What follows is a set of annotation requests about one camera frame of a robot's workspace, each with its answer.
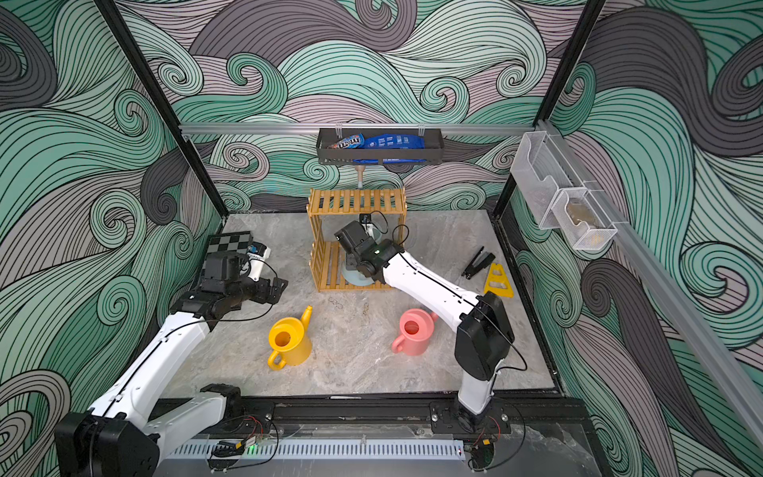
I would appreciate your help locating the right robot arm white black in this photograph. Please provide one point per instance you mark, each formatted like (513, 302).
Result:
(483, 332)

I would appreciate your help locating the yellow triangular plastic stand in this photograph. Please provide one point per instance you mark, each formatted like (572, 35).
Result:
(497, 282)

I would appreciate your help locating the wooden slatted two-tier shelf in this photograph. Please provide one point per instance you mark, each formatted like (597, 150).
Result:
(326, 254)

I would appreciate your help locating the black grey chessboard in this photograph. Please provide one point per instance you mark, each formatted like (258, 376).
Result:
(238, 242)

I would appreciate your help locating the black wall basket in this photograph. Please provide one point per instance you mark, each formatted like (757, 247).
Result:
(432, 154)

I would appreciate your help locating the aluminium wall rail right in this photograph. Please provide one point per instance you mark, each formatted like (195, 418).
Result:
(734, 383)

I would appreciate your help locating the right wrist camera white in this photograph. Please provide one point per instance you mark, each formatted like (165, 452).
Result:
(368, 225)

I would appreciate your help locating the aluminium wall rail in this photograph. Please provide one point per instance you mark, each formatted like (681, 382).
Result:
(734, 383)
(308, 128)

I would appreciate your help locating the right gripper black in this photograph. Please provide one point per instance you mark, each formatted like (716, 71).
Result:
(357, 260)

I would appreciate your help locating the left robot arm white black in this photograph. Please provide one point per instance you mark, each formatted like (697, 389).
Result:
(117, 436)

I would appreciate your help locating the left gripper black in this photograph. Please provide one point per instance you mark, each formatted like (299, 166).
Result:
(275, 290)

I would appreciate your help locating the white perforated cable duct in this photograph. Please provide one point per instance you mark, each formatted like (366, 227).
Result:
(356, 449)

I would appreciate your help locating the small pink watering can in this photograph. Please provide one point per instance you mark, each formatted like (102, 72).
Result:
(416, 327)

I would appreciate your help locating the clear plastic wall bin small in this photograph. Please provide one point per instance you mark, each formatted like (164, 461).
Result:
(583, 227)

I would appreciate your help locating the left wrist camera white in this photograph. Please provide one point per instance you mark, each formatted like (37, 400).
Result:
(258, 254)

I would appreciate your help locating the blue snack packet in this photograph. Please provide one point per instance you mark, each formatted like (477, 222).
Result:
(389, 142)

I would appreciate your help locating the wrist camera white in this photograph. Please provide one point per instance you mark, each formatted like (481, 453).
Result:
(368, 225)
(258, 254)

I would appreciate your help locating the clear plastic wall bin large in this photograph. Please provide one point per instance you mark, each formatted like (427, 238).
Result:
(541, 172)

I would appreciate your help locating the black stapler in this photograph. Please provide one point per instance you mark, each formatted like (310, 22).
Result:
(480, 261)

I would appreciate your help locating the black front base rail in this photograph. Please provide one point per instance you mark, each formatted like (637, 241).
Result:
(438, 412)

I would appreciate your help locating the aluminium wall rail back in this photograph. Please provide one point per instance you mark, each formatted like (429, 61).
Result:
(308, 128)

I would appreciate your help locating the small yellow watering can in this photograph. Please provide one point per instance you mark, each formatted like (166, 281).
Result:
(289, 341)

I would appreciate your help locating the m&m candy packet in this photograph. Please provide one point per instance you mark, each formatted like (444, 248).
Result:
(350, 142)

